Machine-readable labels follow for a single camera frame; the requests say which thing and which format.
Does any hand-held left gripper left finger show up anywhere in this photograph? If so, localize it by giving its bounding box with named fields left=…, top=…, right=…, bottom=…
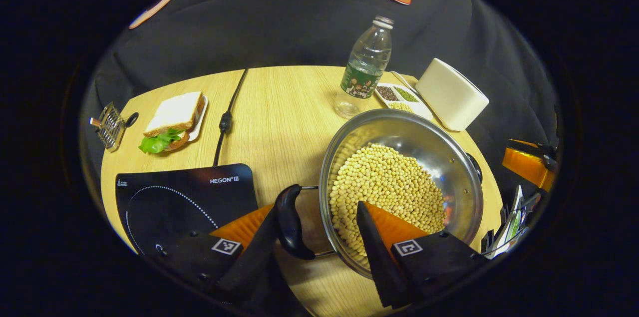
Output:
left=155, top=201, right=280, bottom=303

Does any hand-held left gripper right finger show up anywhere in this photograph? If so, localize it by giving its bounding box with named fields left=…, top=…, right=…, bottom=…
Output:
left=356, top=201, right=488, bottom=309

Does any pile of soybeans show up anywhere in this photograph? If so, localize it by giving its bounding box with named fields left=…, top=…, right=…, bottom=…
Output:
left=328, top=143, right=446, bottom=258

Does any stainless steel pot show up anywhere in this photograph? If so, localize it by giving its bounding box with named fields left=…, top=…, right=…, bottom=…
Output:
left=276, top=109, right=484, bottom=279

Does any black induction cooktop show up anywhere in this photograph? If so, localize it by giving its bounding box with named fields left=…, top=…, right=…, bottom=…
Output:
left=115, top=163, right=259, bottom=257

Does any white rounded container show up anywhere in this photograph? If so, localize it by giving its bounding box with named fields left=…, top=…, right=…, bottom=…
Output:
left=415, top=58, right=490, bottom=132

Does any white divided grain dish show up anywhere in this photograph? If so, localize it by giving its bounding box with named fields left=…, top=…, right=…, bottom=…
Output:
left=373, top=82, right=434, bottom=120

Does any sandwich with lettuce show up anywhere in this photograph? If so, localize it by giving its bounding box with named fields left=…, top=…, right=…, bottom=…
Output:
left=139, top=91, right=204, bottom=154

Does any clear plastic water bottle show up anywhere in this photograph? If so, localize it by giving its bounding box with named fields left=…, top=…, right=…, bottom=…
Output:
left=333, top=15, right=394, bottom=119

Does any black backdrop cloth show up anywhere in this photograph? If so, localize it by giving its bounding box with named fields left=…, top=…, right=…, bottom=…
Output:
left=80, top=0, right=562, bottom=198

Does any black power cable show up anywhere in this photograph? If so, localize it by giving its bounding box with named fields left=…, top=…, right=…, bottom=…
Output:
left=213, top=68, right=249, bottom=167

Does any metal wire basket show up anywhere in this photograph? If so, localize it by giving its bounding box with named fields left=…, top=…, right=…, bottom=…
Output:
left=95, top=102, right=126, bottom=152

